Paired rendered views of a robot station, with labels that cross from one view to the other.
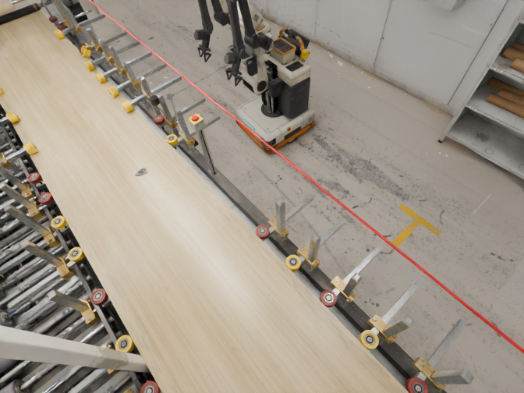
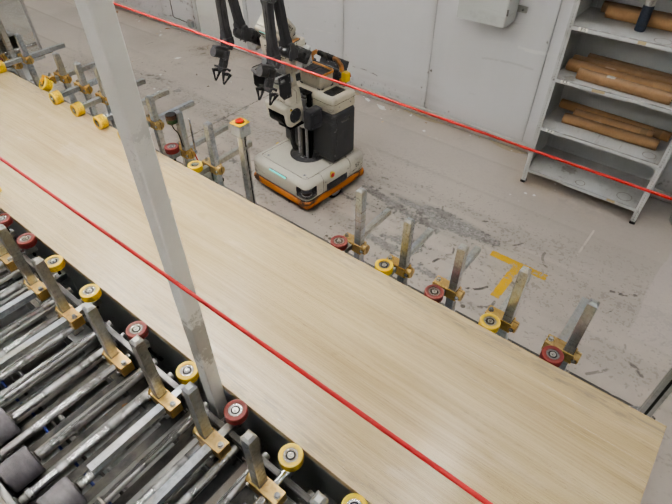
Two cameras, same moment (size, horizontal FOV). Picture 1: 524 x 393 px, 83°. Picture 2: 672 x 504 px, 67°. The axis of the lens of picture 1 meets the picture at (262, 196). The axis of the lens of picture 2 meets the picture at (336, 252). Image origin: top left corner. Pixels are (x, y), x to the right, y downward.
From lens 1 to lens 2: 1.03 m
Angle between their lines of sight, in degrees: 17
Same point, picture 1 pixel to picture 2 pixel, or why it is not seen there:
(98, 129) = (87, 163)
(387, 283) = not seen: hidden behind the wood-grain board
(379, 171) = (457, 218)
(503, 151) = (595, 181)
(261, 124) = (295, 170)
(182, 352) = (269, 366)
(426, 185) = (518, 228)
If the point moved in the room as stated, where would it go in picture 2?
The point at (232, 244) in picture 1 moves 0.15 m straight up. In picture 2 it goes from (305, 257) to (303, 232)
